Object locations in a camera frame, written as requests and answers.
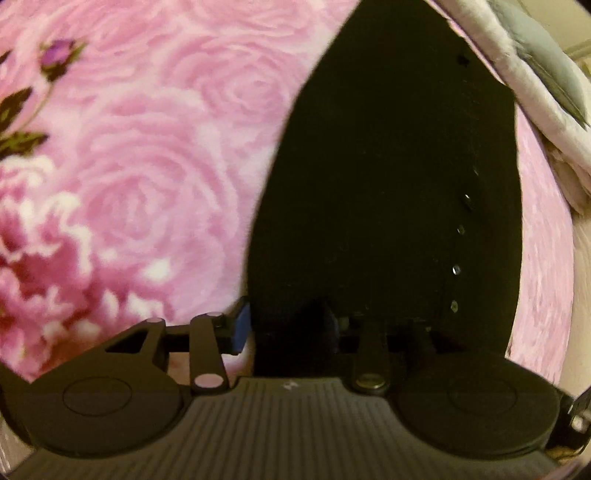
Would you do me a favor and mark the white and grey pillow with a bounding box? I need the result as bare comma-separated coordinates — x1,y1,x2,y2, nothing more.
436,0,591,215

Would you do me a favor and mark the black knit garment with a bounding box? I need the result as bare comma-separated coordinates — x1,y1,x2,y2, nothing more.
245,0,529,377

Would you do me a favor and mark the pink rose blanket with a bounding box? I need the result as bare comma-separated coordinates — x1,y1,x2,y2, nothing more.
0,0,575,386

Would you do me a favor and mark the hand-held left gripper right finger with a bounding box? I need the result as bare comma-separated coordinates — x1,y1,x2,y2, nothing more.
300,300,438,394

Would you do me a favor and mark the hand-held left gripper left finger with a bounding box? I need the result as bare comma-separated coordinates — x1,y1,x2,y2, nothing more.
105,298,252,395

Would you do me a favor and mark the grey cloth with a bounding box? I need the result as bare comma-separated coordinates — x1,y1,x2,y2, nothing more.
492,0,591,130

